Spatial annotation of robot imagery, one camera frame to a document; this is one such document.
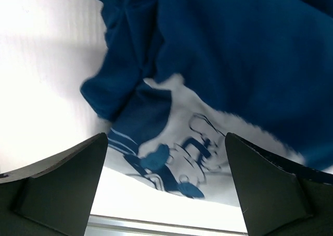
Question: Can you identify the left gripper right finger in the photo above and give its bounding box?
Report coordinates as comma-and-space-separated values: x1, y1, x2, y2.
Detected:
225, 133, 332, 235

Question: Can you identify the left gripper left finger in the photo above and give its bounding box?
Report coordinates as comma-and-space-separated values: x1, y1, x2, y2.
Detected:
1, 133, 108, 235

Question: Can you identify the navy blue t-shirt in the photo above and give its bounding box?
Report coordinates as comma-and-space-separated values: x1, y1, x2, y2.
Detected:
81, 0, 332, 206

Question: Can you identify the aluminium mounting rail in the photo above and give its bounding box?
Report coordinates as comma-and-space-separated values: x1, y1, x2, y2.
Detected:
84, 215, 247, 235

